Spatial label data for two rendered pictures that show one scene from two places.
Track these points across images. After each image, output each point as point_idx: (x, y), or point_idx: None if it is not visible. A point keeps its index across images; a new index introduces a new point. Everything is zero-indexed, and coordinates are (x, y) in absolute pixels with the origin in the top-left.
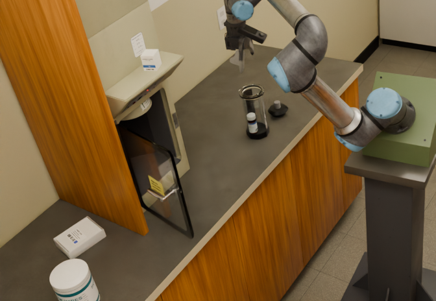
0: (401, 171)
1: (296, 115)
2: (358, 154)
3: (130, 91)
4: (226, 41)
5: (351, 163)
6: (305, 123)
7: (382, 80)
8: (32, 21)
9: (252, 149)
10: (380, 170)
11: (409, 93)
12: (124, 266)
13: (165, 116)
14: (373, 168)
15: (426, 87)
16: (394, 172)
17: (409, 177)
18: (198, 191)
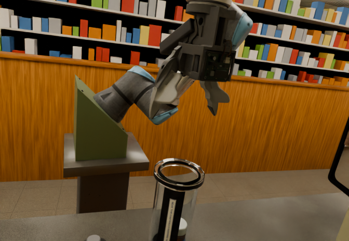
0: (129, 139)
1: (85, 235)
2: (126, 159)
3: None
4: (232, 60)
5: (143, 159)
6: (100, 213)
7: (83, 92)
8: None
9: (201, 235)
10: (136, 146)
11: (89, 92)
12: None
13: None
14: (138, 149)
15: (82, 83)
16: (133, 141)
17: (132, 136)
18: (311, 236)
